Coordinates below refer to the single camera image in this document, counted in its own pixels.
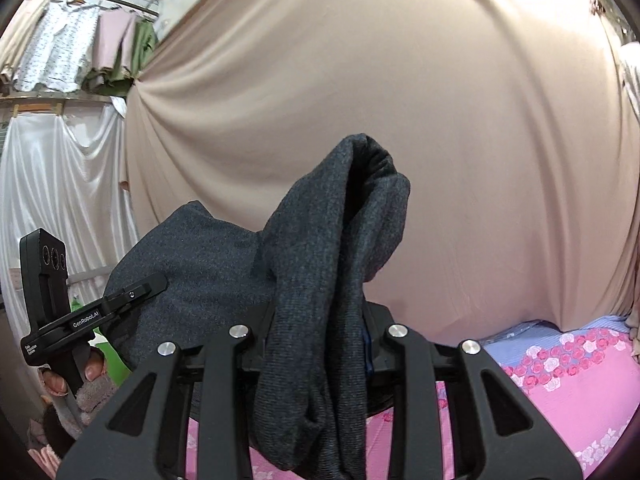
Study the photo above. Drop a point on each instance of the pink hanging garment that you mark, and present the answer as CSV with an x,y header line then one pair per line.
x,y
114,39

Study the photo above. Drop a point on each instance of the beige curtain backdrop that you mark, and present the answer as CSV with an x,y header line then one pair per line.
x,y
509,118

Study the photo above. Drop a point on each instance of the beige hanging garment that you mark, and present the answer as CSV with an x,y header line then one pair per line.
x,y
16,37

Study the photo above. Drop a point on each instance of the white floral hanging shirt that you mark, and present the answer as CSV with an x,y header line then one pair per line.
x,y
60,53

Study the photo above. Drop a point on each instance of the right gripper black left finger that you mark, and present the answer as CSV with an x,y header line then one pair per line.
x,y
143,430

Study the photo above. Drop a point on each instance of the dark grey pants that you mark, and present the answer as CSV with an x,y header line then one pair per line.
x,y
332,232

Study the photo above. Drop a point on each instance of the white satin curtain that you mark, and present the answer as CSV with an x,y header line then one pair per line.
x,y
60,172

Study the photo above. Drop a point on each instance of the green plush toy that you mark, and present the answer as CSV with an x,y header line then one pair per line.
x,y
115,368

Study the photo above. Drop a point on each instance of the green hanging garment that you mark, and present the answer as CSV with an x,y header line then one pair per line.
x,y
118,81

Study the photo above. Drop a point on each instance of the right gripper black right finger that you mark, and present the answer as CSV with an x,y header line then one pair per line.
x,y
496,432

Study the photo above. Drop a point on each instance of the left hand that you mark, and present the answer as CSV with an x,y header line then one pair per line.
x,y
88,366

